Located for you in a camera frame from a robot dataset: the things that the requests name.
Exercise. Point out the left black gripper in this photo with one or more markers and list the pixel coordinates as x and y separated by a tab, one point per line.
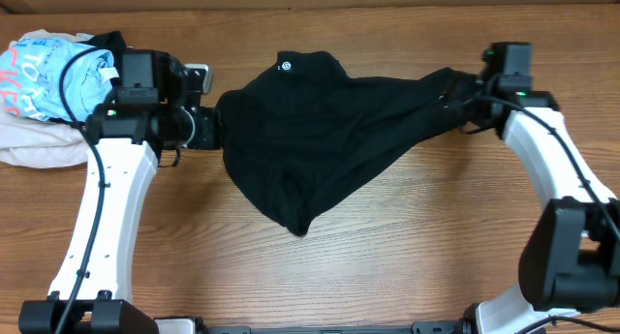
208	128

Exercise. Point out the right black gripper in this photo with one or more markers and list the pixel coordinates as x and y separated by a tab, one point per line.
483	124

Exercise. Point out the black polo shirt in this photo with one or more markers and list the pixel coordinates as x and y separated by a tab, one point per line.
303	135

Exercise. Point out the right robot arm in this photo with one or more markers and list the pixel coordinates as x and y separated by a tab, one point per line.
570	264

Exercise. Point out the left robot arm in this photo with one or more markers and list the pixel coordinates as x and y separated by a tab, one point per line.
155	107

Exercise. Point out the black folded garment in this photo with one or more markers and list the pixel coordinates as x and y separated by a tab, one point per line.
112	41

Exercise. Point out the light blue printed shirt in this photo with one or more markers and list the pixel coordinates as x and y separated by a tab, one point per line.
53	78

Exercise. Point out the beige folded garment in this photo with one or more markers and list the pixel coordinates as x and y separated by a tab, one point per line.
37	144

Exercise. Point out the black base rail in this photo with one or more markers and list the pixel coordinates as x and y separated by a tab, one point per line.
329	330

